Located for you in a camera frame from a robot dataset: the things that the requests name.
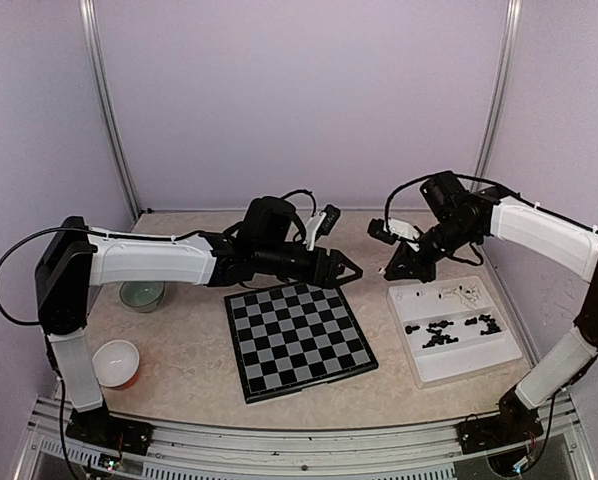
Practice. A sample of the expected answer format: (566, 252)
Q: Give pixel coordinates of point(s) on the aluminium front rail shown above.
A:
(179, 450)

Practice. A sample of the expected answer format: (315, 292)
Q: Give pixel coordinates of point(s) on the left aluminium frame post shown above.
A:
(89, 21)

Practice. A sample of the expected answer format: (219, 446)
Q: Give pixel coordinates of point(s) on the black chess pieces cluster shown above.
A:
(438, 337)
(487, 321)

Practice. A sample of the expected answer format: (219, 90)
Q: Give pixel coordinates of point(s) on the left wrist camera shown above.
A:
(321, 224)

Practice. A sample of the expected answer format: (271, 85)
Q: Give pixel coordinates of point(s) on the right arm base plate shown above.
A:
(492, 432)

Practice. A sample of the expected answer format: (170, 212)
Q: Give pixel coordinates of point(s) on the aluminium frame post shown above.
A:
(89, 21)
(498, 97)

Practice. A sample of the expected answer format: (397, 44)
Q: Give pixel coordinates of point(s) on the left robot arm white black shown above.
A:
(271, 239)

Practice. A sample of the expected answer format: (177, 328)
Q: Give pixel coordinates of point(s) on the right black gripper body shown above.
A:
(430, 265)

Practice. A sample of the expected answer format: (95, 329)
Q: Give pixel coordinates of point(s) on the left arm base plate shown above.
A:
(110, 432)

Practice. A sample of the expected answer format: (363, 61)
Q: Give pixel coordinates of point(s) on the white orange bowl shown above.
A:
(116, 364)

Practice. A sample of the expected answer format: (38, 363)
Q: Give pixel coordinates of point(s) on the green glass bowl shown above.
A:
(142, 297)

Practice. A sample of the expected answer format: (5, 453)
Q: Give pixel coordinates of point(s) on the black grey chess board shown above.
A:
(293, 337)

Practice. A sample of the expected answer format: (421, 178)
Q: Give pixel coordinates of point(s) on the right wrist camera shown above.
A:
(392, 230)

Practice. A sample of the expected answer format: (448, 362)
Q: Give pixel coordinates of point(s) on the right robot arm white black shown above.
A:
(547, 260)

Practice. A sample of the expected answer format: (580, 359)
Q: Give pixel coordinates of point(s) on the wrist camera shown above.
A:
(392, 230)
(321, 224)

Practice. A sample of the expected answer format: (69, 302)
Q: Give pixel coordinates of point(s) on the black chess pieces right cluster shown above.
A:
(487, 321)

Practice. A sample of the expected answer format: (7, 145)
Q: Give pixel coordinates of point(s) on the right aluminium frame post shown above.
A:
(498, 97)

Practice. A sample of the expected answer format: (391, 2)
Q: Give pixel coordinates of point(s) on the white plastic tray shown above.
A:
(451, 330)

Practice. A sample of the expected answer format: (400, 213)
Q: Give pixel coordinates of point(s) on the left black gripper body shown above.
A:
(312, 274)

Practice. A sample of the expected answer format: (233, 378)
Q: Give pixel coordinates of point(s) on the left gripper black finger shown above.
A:
(344, 267)
(336, 282)

